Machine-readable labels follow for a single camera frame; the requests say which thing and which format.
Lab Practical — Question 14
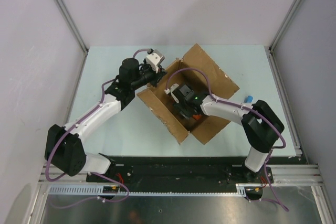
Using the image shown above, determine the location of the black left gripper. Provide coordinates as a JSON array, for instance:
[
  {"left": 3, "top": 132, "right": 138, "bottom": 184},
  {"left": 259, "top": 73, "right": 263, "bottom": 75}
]
[{"left": 131, "top": 58, "right": 167, "bottom": 91}]

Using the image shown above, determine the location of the orange cylindrical tube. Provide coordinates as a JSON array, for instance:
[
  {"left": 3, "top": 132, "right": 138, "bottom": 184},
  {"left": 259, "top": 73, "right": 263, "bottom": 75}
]
[{"left": 192, "top": 114, "right": 202, "bottom": 121}]

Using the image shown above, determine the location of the brown cardboard express box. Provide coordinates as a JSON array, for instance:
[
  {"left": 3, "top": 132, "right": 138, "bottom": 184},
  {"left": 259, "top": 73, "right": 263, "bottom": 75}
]
[{"left": 137, "top": 44, "right": 239, "bottom": 145}]

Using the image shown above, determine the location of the blue cylindrical tube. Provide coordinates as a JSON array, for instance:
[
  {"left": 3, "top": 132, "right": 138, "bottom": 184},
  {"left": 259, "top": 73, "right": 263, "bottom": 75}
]
[{"left": 245, "top": 95, "right": 253, "bottom": 103}]

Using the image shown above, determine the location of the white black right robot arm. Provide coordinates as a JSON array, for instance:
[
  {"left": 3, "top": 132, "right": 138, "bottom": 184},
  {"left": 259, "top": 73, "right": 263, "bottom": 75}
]
[{"left": 165, "top": 83, "right": 285, "bottom": 183}]

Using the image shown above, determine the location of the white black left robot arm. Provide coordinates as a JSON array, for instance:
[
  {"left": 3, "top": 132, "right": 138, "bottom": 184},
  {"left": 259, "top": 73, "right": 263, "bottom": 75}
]
[{"left": 45, "top": 52, "right": 166, "bottom": 182}]

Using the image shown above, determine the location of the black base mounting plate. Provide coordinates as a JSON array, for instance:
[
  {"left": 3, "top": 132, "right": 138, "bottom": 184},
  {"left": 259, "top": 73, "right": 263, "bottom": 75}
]
[{"left": 85, "top": 155, "right": 275, "bottom": 187}]

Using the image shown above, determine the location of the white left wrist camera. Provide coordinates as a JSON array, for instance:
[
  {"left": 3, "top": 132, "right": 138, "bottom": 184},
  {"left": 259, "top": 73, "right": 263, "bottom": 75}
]
[{"left": 145, "top": 49, "right": 165, "bottom": 73}]

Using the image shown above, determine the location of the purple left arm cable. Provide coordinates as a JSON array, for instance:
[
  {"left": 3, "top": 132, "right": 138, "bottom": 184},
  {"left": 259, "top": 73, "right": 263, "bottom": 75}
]
[{"left": 44, "top": 47, "right": 153, "bottom": 209}]

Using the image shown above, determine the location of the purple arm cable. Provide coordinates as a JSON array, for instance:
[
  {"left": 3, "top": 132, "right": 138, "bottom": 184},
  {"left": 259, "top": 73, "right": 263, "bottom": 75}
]
[
  {"left": 165, "top": 68, "right": 289, "bottom": 212},
  {"left": 44, "top": 47, "right": 153, "bottom": 209}
]

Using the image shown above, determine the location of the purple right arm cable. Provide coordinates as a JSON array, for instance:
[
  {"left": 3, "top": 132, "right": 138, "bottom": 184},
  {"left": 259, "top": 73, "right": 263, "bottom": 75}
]
[{"left": 165, "top": 68, "right": 289, "bottom": 212}]

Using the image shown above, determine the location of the left aluminium frame post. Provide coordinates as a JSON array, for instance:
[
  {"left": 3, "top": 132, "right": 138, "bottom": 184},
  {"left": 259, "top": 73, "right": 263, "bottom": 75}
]
[{"left": 54, "top": 0, "right": 88, "bottom": 55}]

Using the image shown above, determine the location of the aluminium frame post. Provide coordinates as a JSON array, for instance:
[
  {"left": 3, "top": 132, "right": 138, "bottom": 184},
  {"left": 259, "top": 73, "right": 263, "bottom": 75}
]
[
  {"left": 54, "top": 0, "right": 88, "bottom": 55},
  {"left": 268, "top": 0, "right": 304, "bottom": 51}
]

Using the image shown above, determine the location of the aluminium frame rail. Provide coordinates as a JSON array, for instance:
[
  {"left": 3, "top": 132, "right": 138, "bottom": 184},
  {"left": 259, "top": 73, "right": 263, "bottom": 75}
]
[{"left": 265, "top": 46, "right": 335, "bottom": 223}]

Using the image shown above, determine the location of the grey slotted cable duct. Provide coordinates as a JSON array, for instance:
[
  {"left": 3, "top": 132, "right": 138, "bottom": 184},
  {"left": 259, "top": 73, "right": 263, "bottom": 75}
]
[{"left": 48, "top": 185, "right": 246, "bottom": 197}]

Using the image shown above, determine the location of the right aluminium frame post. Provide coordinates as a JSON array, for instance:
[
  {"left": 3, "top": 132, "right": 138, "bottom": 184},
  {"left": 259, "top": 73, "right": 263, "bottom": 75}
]
[{"left": 268, "top": 0, "right": 304, "bottom": 51}]

